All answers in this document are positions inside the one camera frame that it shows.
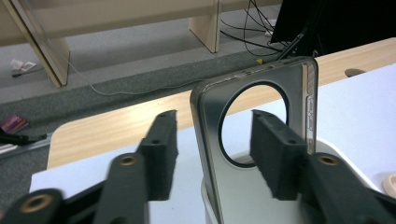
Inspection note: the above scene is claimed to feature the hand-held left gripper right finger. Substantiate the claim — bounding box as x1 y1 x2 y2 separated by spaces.
249 109 309 201

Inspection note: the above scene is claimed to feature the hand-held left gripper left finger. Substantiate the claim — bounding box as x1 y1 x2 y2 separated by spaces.
136 109 179 202

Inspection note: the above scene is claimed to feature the white plastic storage bin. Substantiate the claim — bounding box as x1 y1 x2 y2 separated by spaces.
200 138 382 224

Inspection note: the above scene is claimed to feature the grey phone case with ring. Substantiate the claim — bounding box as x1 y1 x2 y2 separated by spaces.
190 55 319 224

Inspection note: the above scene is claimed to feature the white table sheet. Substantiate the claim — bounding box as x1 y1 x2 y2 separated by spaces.
29 63 396 224

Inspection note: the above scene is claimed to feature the black metal stand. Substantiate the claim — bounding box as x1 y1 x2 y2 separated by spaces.
275 29 307 61

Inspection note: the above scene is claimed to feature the black curtain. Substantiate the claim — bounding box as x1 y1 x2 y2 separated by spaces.
270 0 396 58

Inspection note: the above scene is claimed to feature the purple packet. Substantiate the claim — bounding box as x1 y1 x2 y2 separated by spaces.
0 114 29 134

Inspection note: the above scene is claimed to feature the white paper litter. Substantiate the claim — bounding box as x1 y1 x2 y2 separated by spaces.
9 59 37 75

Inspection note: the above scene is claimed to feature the white floor cable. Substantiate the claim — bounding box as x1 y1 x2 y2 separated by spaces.
66 59 206 97

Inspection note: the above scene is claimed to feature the bundle of black cables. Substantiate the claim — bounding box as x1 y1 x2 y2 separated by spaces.
219 0 292 58

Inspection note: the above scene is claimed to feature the aluminium floor rail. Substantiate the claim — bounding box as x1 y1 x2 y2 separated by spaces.
0 133 52 161

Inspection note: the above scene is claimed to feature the wooden shelf frame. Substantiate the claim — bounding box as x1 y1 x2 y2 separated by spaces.
0 0 283 89

